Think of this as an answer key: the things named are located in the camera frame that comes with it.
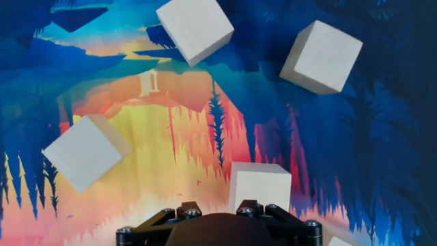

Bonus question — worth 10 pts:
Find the forest sunset printed cloth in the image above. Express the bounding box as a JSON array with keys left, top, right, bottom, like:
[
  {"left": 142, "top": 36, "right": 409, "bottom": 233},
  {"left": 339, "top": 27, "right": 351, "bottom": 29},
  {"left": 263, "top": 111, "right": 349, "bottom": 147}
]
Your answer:
[{"left": 0, "top": 0, "right": 437, "bottom": 246}]

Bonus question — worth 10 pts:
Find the light wooden cube block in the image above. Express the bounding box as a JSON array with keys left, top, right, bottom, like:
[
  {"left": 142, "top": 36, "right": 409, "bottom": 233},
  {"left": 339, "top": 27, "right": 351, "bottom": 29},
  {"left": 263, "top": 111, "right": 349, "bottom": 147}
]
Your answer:
[
  {"left": 279, "top": 19, "right": 364, "bottom": 96},
  {"left": 42, "top": 113, "right": 134, "bottom": 194},
  {"left": 156, "top": 0, "right": 235, "bottom": 68},
  {"left": 227, "top": 161, "right": 293, "bottom": 215},
  {"left": 327, "top": 235, "right": 361, "bottom": 246}
]

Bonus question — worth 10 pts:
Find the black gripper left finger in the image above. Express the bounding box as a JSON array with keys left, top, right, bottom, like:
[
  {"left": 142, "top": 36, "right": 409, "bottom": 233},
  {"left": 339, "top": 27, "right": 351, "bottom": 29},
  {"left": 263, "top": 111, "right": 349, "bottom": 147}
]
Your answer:
[{"left": 115, "top": 200, "right": 203, "bottom": 246}]

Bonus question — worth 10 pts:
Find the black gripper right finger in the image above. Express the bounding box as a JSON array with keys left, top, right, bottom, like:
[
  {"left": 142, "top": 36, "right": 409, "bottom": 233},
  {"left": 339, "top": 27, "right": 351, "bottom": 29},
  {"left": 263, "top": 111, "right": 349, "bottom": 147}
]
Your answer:
[{"left": 236, "top": 200, "right": 324, "bottom": 246}]

